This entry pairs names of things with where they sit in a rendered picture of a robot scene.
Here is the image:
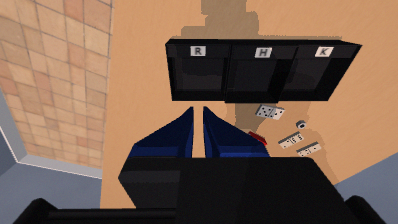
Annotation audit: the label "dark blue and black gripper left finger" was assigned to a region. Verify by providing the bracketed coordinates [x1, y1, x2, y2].
[126, 106, 194, 160]

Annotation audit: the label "white and grey domino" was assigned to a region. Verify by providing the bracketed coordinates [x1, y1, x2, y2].
[255, 104, 285, 120]

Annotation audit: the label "black three-compartment bin rack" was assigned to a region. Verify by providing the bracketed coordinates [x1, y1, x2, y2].
[165, 39, 362, 104]

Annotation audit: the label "beige domino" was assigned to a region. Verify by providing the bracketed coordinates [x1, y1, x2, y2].
[296, 141, 322, 157]
[278, 131, 304, 149]

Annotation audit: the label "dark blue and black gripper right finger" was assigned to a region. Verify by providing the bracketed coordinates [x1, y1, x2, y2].
[203, 106, 270, 157]

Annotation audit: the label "grey hex nut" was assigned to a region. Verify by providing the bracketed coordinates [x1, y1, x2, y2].
[296, 121, 306, 129]

